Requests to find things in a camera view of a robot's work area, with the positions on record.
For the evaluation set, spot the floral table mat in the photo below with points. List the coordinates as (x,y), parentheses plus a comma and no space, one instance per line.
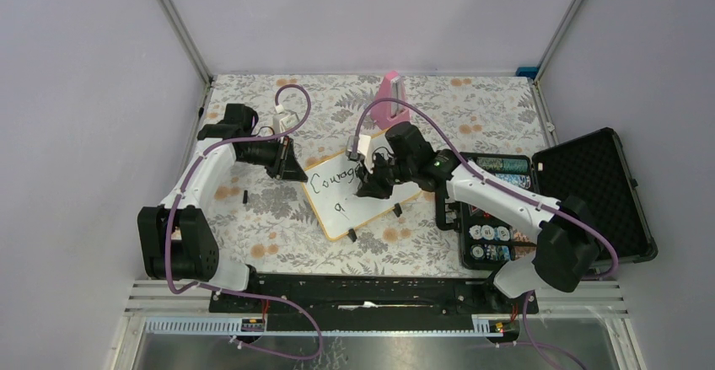
(277,230)

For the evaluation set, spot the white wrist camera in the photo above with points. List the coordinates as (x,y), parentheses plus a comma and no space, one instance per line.
(284,121)
(358,150)

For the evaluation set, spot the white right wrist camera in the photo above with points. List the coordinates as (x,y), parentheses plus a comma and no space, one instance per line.
(358,150)

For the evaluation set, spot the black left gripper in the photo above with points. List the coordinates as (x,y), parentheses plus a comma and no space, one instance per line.
(286,164)

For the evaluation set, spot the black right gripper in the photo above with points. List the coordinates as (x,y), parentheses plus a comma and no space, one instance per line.
(371,184)

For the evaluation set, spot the blue corner bracket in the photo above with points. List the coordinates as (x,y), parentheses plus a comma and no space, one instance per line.
(527,72)

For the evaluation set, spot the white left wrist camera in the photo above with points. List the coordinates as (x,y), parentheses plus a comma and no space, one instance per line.
(284,121)

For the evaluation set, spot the black poker chip case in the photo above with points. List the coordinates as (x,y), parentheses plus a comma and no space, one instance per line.
(592,168)

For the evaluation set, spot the yellow framed whiteboard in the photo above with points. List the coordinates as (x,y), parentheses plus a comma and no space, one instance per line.
(331,192)

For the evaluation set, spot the blue white chip stack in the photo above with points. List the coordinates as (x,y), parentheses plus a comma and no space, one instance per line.
(514,180)

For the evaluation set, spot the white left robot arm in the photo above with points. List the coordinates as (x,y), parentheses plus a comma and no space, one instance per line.
(176,239)

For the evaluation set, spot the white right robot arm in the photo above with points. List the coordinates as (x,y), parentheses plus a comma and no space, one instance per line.
(563,231)

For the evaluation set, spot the black mounting base plate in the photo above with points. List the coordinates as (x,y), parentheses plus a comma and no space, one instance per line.
(369,303)

